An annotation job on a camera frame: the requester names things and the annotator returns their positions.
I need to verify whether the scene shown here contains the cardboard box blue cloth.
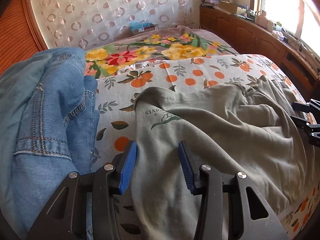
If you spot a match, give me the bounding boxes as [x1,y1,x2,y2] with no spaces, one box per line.
[129,22,157,35]

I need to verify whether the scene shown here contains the blue denim jeans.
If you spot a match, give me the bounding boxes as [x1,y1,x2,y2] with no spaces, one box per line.
[1,47,99,238]

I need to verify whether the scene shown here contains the circle pattern sheer curtain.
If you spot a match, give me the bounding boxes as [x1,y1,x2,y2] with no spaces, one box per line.
[30,0,200,50]

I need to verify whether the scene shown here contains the orange print bed sheet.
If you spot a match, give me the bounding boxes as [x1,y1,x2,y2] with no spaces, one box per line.
[93,55,319,239]

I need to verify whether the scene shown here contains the grey-green pants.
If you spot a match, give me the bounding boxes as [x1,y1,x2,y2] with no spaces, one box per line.
[131,76,314,239]

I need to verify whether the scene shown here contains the window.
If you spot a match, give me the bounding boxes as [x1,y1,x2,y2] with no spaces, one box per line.
[258,0,319,56]

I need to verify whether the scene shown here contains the cardboard box on cabinet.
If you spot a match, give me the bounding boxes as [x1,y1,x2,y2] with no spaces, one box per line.
[219,1,247,15]

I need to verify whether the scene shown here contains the wooden slatted wardrobe door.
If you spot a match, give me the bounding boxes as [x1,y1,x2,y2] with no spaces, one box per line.
[1,0,48,73]

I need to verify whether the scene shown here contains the wooden cabinet row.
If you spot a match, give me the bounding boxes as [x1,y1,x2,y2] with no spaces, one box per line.
[200,6,319,100]

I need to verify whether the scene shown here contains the white plastic jug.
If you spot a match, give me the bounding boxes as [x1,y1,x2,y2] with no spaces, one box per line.
[255,10,268,28]

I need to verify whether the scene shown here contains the floral blanket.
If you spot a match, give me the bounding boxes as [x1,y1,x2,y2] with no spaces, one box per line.
[85,25,238,79]

